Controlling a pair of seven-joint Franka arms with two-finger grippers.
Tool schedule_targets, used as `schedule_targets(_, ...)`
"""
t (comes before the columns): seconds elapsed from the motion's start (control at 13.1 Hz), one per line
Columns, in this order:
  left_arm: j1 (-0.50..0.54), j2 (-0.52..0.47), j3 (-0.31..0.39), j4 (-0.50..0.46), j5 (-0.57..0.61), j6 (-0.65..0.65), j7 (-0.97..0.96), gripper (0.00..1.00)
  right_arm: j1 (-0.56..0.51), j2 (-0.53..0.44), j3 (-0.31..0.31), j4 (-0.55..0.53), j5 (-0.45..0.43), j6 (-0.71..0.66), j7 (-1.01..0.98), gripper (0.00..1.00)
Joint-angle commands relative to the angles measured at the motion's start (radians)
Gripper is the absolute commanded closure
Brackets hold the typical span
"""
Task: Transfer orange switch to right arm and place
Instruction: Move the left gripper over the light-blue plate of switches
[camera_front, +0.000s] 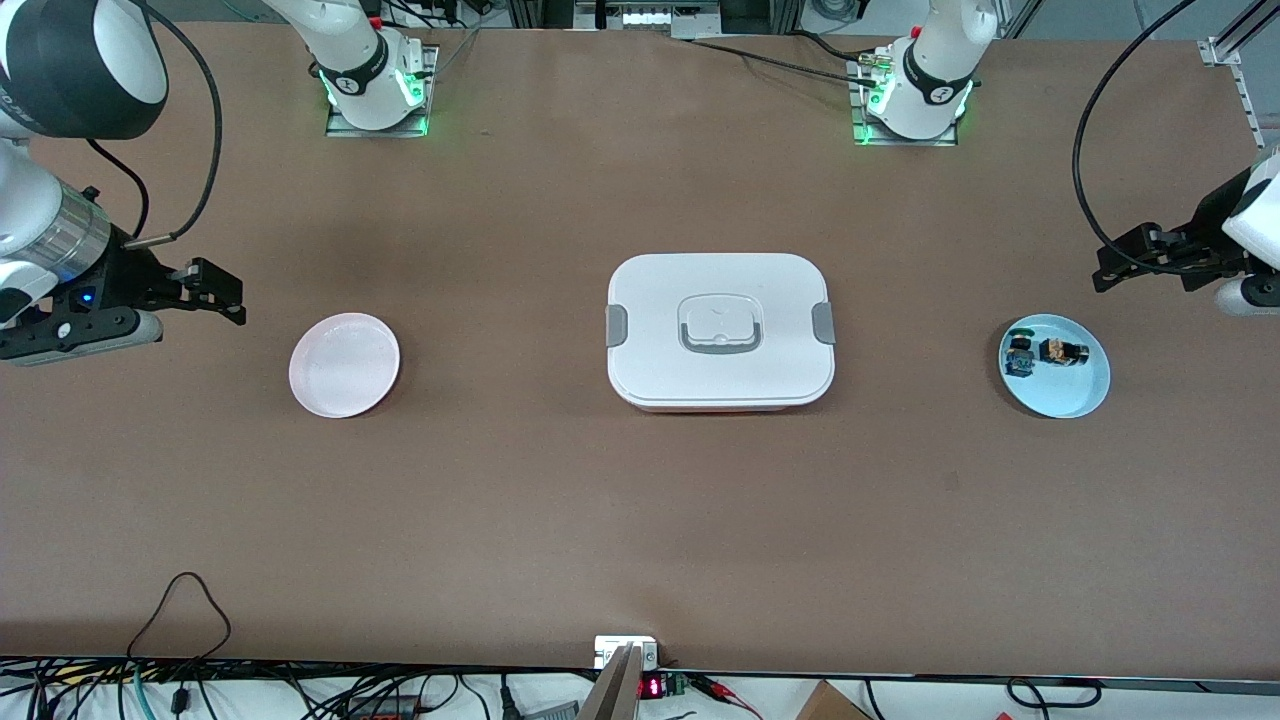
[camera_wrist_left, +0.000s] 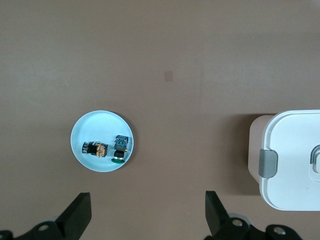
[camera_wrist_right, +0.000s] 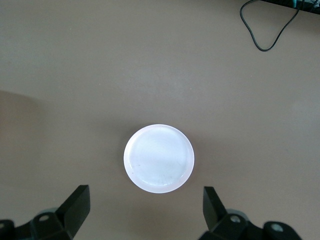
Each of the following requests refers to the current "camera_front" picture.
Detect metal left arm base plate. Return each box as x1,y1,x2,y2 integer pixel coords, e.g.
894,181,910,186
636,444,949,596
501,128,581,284
851,55,960,148

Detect light blue round plate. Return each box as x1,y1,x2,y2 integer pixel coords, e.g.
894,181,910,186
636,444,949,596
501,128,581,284
998,313,1112,419

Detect black cable to arm base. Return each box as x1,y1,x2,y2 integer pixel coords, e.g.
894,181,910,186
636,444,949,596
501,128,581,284
685,30,886,89

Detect aluminium corner bracket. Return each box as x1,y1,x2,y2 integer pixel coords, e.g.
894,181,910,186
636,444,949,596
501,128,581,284
1197,0,1280,181

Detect black cable bundle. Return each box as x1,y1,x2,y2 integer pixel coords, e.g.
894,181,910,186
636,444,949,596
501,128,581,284
0,655,601,720

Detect pink round plate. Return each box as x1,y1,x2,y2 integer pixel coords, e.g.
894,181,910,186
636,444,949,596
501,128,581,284
288,312,402,419

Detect red test lead clips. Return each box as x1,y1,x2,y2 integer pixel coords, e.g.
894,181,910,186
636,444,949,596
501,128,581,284
695,672,766,719

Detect aluminium camera post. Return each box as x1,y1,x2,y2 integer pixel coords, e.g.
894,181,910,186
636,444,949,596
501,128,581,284
578,644,644,720

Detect white power strip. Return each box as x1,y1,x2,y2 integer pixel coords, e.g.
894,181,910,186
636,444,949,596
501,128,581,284
598,4,723,32

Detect brown cardboard box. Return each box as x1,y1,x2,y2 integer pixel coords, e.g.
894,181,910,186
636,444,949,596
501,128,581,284
793,680,873,720

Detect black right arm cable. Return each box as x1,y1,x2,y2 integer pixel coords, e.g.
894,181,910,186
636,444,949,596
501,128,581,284
85,0,224,249

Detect white lunch box grey clips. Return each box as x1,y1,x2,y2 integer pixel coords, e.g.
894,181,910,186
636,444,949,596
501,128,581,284
605,252,837,414

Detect white post mount bracket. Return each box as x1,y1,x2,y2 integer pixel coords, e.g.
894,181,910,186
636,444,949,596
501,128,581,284
593,635,661,670

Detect black coiled cable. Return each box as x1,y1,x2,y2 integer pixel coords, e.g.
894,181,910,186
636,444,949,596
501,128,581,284
1004,676,1103,709

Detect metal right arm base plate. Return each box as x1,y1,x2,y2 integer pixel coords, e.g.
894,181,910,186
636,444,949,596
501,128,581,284
324,44,440,139

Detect thin black looped cable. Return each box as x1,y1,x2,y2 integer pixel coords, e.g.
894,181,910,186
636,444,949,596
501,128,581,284
125,571,234,663

